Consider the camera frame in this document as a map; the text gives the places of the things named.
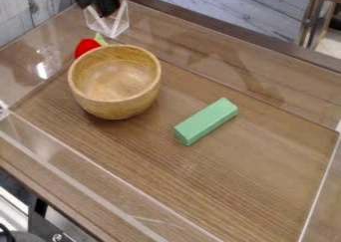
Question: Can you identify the light brown wooden bowl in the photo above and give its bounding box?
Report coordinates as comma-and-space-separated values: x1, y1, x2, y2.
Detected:
68, 45, 163, 120

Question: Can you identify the green rectangular foam stick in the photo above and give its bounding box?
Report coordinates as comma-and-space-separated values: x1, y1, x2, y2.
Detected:
172, 98, 237, 146

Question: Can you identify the red plush strawberry toy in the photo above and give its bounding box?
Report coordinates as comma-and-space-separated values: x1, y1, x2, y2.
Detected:
73, 33, 108, 58

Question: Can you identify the metal table leg background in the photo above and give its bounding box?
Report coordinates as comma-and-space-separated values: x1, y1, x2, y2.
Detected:
298, 0, 336, 50

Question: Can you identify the black table leg bracket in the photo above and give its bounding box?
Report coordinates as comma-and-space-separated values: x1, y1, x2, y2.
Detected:
27, 198, 74, 242

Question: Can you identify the black cable on floor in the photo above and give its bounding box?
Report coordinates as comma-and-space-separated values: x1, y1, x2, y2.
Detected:
0, 222, 17, 242

